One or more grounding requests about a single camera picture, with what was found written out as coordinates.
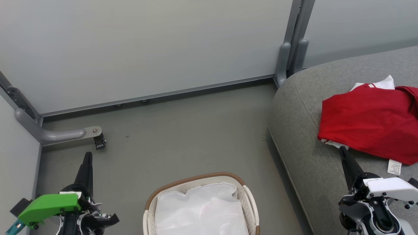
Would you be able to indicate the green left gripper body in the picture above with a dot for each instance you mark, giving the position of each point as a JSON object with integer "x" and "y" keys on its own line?
{"x": 49, "y": 207}

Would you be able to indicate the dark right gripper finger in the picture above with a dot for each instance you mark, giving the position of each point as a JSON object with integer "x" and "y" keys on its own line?
{"x": 353, "y": 171}
{"x": 345, "y": 178}

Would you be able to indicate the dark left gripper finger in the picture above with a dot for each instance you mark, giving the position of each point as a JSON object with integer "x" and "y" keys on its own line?
{"x": 92, "y": 179}
{"x": 84, "y": 173}

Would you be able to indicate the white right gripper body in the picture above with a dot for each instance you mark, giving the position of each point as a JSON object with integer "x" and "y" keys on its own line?
{"x": 388, "y": 189}

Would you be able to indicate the red and white shirt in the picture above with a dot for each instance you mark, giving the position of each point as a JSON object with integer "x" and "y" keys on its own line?
{"x": 369, "y": 120}

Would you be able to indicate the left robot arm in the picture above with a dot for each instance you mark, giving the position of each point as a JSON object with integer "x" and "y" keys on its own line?
{"x": 98, "y": 222}

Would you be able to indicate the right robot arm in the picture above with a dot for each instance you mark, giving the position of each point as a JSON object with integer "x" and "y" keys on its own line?
{"x": 375, "y": 223}

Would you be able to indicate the grey fabric sofa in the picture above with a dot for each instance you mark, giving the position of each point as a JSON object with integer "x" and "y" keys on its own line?
{"x": 303, "y": 130}

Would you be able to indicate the black caster wheel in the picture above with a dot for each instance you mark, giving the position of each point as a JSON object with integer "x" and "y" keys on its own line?
{"x": 99, "y": 142}

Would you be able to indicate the grey tubular partition foot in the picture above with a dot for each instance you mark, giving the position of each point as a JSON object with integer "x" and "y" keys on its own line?
{"x": 58, "y": 134}

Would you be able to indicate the white basket with brown rim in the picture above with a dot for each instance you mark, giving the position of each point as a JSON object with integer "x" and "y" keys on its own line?
{"x": 196, "y": 178}

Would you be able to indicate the white basket liner cloth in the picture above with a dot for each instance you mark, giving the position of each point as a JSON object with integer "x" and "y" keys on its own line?
{"x": 199, "y": 209}

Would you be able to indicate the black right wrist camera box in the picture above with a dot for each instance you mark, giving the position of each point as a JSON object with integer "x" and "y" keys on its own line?
{"x": 414, "y": 182}

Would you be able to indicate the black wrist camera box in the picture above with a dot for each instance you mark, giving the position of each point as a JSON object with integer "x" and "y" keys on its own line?
{"x": 414, "y": 182}
{"x": 19, "y": 207}

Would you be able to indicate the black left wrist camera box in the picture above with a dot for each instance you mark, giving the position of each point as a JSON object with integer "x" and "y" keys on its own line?
{"x": 19, "y": 207}

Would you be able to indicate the dark metal hinge bracket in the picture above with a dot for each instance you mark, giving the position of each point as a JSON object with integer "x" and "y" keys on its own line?
{"x": 19, "y": 99}

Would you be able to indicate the grey partition bottom rail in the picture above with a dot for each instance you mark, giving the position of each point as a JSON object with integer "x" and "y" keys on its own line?
{"x": 156, "y": 95}

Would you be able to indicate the grey partition corner post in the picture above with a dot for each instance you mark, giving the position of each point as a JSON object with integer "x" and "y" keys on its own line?
{"x": 294, "y": 42}

